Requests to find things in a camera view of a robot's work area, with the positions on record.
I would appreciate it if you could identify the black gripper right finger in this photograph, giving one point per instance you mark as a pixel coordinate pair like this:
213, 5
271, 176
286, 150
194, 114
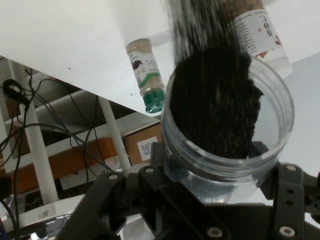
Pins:
290, 200

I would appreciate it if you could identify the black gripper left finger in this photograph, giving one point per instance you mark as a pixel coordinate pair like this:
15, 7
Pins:
180, 207

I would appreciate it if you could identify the clear plastic jar black seeds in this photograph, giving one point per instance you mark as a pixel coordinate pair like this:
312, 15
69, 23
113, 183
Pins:
275, 120

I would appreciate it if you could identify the brown cardboard box white label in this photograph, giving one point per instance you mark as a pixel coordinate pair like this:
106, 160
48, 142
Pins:
140, 140

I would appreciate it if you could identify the white furniture leg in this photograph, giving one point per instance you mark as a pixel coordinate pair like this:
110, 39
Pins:
116, 135
41, 160

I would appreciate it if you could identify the small spice bottle green cap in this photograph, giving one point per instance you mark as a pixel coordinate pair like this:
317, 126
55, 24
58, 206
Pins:
145, 75

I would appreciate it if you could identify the nut jar white lid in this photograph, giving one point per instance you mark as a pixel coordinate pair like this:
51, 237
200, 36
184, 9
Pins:
260, 32

